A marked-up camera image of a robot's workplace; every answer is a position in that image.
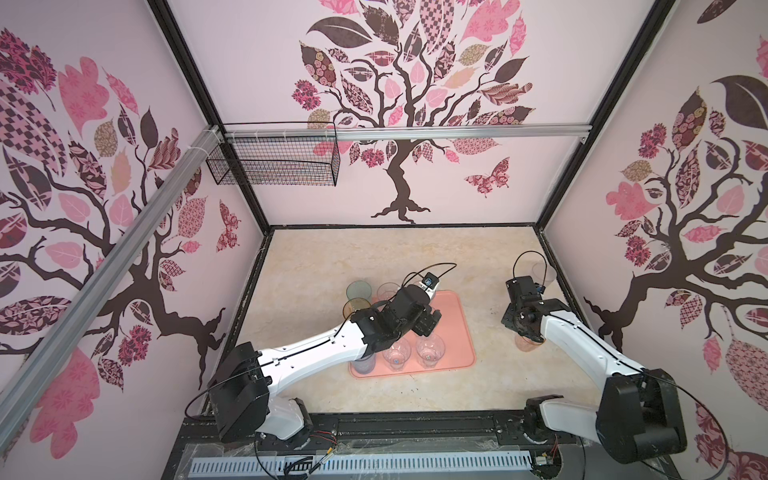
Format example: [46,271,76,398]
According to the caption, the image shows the aluminium rail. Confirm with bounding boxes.
[225,124,592,142]
[1,125,221,448]

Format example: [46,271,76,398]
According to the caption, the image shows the aluminium rail back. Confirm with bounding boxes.
[225,124,592,142]

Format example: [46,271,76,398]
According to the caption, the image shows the yellow plastic cup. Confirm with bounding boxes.
[342,298,371,320]

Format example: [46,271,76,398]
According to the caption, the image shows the blue plastic cup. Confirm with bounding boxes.
[350,353,377,375]

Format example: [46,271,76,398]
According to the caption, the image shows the pink plastic tray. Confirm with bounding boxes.
[348,290,476,380]

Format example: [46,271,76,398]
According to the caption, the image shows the clear dotted cup right row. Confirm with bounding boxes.
[530,261,557,288]

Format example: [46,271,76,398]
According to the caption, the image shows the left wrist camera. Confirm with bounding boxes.
[420,272,440,291]

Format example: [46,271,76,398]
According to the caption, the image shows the black wire basket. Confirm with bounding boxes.
[206,120,341,187]

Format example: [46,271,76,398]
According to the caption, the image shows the green textured plastic cup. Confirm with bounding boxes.
[346,280,373,302]

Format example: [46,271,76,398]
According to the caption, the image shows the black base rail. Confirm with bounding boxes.
[173,410,655,451]

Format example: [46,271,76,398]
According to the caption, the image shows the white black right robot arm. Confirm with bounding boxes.
[501,276,688,464]

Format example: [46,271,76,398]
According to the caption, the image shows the aluminium rail left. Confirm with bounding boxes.
[1,125,221,448]

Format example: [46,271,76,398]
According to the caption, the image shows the pink faceted plastic cup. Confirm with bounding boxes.
[514,335,541,352]

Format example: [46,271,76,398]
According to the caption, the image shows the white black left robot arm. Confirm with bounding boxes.
[208,275,441,443]

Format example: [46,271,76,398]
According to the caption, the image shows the white slotted cable duct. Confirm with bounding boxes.
[187,451,532,479]

